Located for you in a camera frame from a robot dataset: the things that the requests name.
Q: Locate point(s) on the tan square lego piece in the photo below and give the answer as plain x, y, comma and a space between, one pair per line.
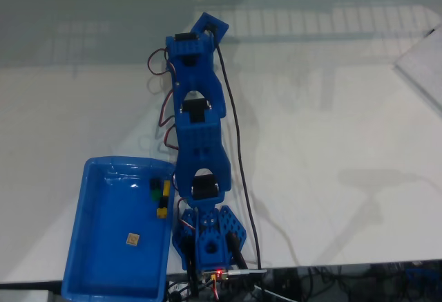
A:
132, 239

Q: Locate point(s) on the long yellow lego brick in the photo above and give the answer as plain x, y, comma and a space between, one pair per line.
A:
166, 188

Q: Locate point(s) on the black lego brick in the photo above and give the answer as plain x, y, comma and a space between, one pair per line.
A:
155, 182
161, 202

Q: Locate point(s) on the green lego brick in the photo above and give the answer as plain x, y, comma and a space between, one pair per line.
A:
156, 194

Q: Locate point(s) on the small yellow lego brick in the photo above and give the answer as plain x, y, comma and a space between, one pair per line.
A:
161, 213

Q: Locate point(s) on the blue plastic bin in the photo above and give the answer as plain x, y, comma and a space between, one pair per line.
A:
110, 219

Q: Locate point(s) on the black table clamp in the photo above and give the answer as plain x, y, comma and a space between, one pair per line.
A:
191, 257
238, 252

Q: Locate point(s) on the controller board with red light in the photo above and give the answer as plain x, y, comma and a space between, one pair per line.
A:
215, 274

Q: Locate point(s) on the white grid board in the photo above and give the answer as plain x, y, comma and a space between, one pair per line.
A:
423, 67

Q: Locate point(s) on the blue object under table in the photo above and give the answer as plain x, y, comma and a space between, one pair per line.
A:
423, 274

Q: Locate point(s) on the black camera module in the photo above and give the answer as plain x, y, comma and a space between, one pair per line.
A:
210, 28

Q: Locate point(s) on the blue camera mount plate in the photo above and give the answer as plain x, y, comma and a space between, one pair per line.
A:
221, 27

